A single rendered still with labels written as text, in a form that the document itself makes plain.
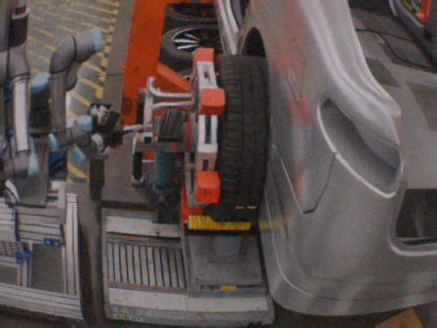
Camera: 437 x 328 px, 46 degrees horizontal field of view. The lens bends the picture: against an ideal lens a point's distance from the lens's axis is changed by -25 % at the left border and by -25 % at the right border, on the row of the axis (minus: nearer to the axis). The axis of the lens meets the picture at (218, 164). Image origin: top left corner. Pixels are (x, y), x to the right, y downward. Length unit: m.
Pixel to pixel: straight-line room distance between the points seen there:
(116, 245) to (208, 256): 0.51
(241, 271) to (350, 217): 1.35
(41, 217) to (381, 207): 1.36
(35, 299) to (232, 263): 1.08
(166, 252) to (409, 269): 1.73
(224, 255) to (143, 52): 0.99
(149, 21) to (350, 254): 1.57
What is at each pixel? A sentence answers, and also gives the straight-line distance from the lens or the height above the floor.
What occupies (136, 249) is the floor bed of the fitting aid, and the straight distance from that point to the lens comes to 3.18.
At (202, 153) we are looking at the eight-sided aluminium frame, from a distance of 2.30.
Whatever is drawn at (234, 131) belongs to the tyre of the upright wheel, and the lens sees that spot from 2.26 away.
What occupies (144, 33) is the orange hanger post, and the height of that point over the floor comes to 1.10.
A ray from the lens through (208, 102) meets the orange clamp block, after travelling 2.24.
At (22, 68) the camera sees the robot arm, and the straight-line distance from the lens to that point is 1.99.
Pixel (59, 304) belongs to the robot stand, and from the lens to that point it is 2.66.
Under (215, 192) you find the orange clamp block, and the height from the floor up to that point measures 0.86.
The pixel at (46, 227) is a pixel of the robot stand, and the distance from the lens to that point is 2.41.
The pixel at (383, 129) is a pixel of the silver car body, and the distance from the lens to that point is 1.49.
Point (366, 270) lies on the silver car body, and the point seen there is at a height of 1.11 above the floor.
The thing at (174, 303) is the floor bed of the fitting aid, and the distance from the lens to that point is 2.91.
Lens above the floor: 2.30
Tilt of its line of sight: 36 degrees down
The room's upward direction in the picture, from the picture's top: 7 degrees clockwise
